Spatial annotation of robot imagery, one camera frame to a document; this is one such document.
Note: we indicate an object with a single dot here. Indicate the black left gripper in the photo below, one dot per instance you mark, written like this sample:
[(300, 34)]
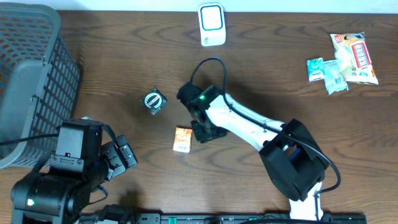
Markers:
[(125, 152)]

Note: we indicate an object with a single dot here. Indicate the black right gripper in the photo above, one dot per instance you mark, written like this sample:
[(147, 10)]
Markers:
[(202, 137)]

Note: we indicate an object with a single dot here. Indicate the orange snack packet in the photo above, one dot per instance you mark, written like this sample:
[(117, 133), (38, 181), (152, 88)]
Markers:
[(182, 141)]

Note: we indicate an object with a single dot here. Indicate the teal white snack packet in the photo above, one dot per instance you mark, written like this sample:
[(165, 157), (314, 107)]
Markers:
[(333, 78)]

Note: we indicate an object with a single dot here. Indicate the white yellow chip bag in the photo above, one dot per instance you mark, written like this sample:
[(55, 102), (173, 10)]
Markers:
[(356, 65)]

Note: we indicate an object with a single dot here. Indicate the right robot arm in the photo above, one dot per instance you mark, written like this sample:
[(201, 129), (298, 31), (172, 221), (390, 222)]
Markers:
[(294, 162)]

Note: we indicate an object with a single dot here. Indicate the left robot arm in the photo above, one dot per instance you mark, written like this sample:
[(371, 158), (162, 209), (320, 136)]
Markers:
[(59, 186)]

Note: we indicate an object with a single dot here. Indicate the white barcode scanner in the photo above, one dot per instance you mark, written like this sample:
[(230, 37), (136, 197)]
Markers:
[(212, 24)]

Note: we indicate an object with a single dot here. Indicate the dark grey plastic basket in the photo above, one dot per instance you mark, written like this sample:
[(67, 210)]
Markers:
[(39, 82)]

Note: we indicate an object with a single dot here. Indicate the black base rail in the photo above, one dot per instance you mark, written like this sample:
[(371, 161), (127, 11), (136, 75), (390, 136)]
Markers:
[(155, 218)]

